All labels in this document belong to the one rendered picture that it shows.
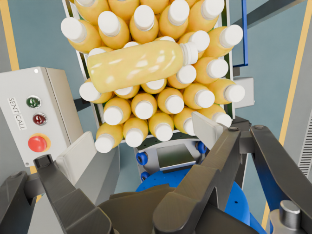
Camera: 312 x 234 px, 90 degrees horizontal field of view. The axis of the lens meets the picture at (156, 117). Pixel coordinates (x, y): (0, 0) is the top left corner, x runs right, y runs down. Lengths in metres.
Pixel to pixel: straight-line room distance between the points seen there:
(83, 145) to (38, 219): 0.80
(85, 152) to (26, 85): 0.24
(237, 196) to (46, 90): 0.47
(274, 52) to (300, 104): 0.61
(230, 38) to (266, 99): 1.50
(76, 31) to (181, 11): 0.20
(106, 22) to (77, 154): 0.26
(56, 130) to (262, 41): 1.71
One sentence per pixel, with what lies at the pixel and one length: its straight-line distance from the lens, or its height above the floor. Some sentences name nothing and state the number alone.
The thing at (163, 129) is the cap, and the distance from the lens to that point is 0.36.
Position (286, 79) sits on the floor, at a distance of 1.96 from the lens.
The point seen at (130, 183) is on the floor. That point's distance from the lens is 1.77.
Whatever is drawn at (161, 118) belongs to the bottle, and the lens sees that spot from 0.39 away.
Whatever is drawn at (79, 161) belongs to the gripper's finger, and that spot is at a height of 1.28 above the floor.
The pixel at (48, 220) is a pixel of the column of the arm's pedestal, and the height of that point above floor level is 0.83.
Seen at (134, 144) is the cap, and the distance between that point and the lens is 0.37.
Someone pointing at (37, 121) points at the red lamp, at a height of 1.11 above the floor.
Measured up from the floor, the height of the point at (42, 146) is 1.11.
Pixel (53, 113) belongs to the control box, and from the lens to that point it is 0.39.
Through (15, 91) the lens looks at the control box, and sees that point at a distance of 0.42.
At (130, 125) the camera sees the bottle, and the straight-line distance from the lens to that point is 0.39.
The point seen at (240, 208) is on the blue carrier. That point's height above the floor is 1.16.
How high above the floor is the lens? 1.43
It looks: 76 degrees down
